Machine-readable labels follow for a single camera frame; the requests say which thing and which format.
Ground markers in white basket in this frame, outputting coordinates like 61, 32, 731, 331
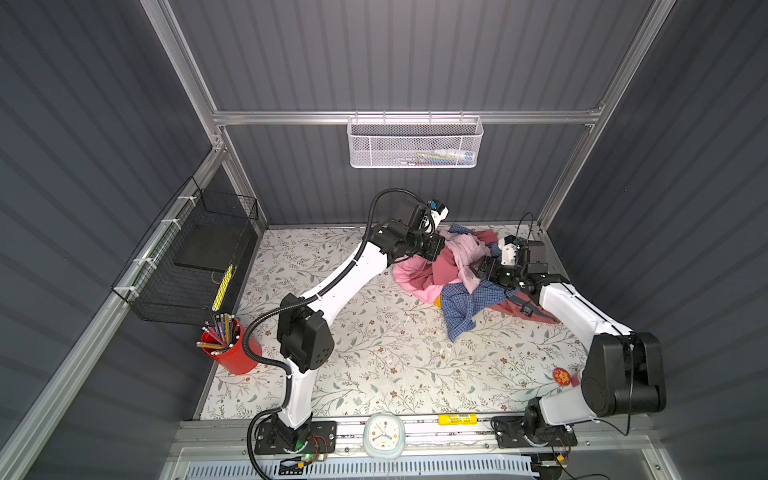
396, 149, 477, 168

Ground black corrugated cable hose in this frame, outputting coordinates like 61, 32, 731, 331
242, 188, 428, 480

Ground black wire mesh basket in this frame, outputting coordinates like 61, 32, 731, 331
113, 181, 261, 327

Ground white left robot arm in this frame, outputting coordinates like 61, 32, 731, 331
277, 200, 448, 430

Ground yellow ruler in basket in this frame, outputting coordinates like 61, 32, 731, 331
211, 264, 235, 312

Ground pale pink ribbed garment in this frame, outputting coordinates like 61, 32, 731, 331
446, 234, 490, 294

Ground bright pink cloth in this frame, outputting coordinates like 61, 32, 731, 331
393, 252, 462, 304

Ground blue plaid shirt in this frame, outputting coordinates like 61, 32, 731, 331
440, 239, 519, 342

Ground small white clock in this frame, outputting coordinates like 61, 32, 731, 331
363, 413, 406, 460

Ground rose red cloth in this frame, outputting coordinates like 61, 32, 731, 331
431, 224, 498, 293

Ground red pencil cup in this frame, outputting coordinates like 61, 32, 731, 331
196, 315, 263, 375

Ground white wire mesh basket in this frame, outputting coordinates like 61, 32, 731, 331
346, 114, 484, 169

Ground red garment with grey trim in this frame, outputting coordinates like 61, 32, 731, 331
490, 292, 560, 324

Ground yellow label tag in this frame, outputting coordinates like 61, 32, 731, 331
438, 413, 478, 426

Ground pink tape roll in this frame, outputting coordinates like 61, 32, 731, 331
552, 367, 581, 387

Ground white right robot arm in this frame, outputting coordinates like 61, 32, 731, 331
471, 236, 667, 441

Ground floral table mat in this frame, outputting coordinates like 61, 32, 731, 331
199, 224, 589, 421

